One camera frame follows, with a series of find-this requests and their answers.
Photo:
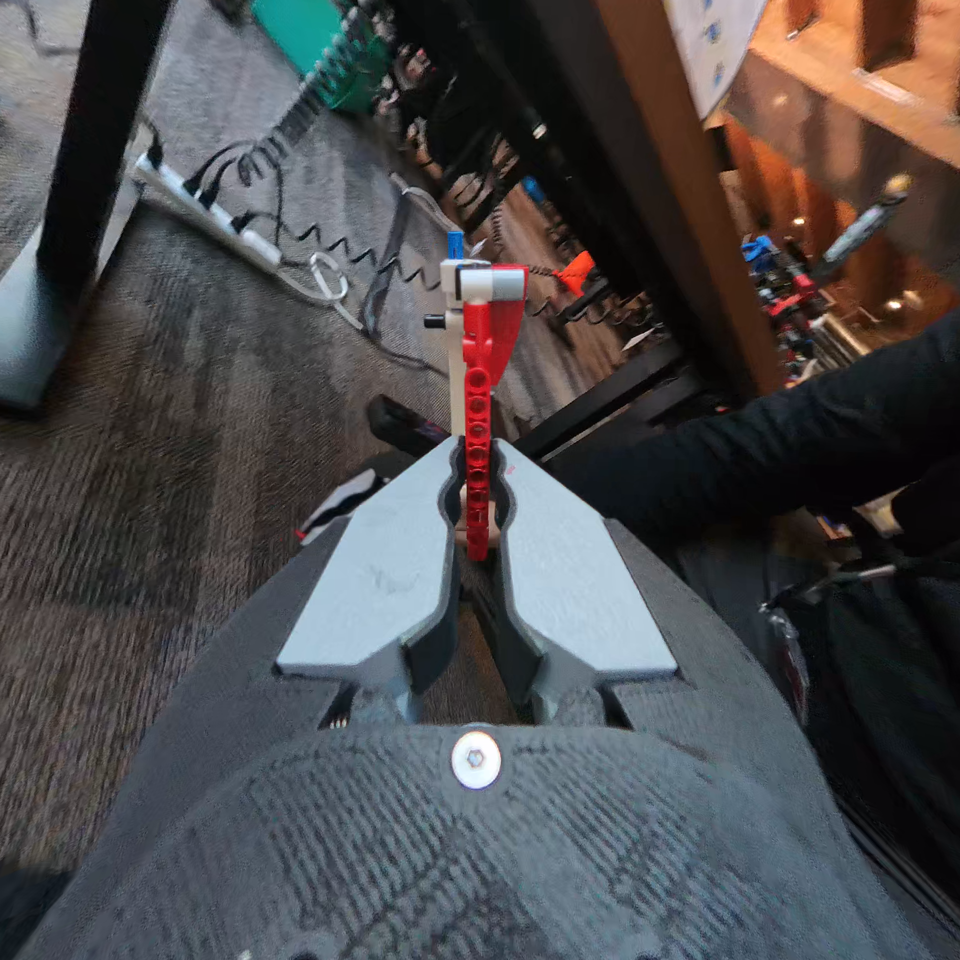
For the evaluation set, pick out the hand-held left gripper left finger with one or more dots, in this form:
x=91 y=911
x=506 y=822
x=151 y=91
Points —
x=375 y=585

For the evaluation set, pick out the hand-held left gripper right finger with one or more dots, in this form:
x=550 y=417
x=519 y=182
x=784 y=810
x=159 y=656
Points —
x=585 y=592

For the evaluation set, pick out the red brick beam assembly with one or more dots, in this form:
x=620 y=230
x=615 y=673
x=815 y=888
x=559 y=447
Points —
x=480 y=420

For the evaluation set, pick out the black desk leg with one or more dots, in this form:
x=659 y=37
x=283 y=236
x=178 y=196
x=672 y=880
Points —
x=105 y=112

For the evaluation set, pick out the person's black jacket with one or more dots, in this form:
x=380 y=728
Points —
x=885 y=675

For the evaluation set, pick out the orange plastic object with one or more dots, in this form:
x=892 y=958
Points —
x=576 y=274

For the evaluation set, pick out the white power strip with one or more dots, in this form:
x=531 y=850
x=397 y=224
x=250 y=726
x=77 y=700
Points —
x=225 y=225

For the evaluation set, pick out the teal plastic crate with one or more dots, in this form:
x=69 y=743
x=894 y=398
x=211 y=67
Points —
x=315 y=45

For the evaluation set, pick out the wooden post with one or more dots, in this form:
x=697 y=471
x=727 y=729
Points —
x=675 y=225

